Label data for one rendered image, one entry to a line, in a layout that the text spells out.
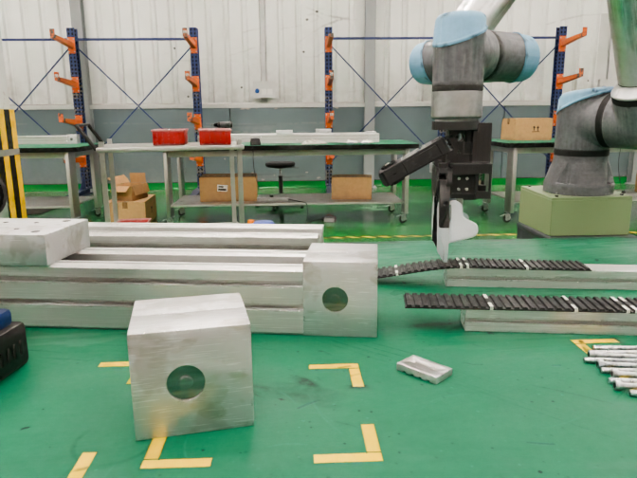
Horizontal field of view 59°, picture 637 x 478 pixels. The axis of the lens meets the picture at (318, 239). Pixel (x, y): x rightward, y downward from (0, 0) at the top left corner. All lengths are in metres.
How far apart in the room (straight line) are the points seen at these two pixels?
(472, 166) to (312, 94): 7.55
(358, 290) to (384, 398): 0.17
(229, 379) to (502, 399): 0.26
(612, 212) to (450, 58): 0.67
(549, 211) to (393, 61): 7.27
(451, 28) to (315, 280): 0.41
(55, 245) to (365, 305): 0.40
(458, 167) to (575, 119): 0.55
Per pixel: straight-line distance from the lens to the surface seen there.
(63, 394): 0.63
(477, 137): 0.89
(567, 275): 0.95
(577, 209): 1.37
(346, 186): 5.68
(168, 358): 0.49
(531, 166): 9.11
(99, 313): 0.78
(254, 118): 8.39
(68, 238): 0.83
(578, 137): 1.38
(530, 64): 0.98
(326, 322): 0.70
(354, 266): 0.68
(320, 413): 0.54
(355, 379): 0.60
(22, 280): 0.83
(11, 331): 0.69
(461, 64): 0.87
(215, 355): 0.49
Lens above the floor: 1.05
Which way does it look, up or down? 12 degrees down
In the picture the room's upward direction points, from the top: 1 degrees counter-clockwise
